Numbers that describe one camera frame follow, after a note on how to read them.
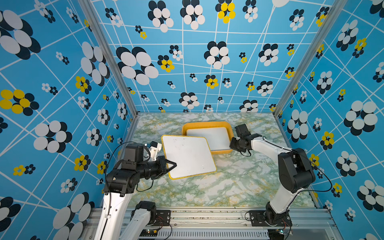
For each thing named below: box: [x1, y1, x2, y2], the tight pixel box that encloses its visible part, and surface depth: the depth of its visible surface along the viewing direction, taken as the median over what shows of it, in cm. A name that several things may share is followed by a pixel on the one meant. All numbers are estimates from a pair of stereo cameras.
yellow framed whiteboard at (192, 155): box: [161, 135, 217, 180], surface depth 75 cm
